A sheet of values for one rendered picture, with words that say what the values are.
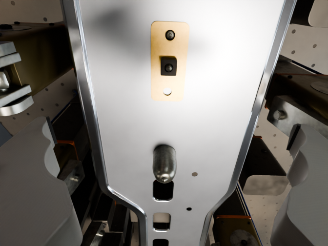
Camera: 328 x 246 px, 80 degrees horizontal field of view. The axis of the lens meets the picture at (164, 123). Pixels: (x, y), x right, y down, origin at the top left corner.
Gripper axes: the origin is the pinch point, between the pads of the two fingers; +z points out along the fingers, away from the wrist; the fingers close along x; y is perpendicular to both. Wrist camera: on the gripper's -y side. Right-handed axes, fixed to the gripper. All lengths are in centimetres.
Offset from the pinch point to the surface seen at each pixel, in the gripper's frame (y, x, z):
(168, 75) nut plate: 1.1, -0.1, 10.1
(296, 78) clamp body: 3.1, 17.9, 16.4
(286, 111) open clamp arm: 5.1, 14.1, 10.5
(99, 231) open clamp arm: 31.8, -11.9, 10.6
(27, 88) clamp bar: 1.4, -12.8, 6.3
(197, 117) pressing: 6.7, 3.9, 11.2
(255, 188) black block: 20.7, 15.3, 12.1
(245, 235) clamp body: 38.0, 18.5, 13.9
